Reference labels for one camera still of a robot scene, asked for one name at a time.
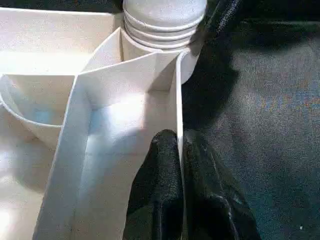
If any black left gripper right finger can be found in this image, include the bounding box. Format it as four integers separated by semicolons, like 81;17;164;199
181;132;262;240

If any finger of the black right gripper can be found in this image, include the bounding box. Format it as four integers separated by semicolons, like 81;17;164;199
190;0;241;50

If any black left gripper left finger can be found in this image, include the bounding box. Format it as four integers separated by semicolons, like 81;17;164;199
124;129;187;240

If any white plastic table leg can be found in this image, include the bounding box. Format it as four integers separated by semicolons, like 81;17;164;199
121;0;208;53

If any white plastic table top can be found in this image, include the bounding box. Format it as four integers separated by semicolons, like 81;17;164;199
0;7;206;240

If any black work mat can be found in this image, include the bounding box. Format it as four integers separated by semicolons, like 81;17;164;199
0;0;320;240

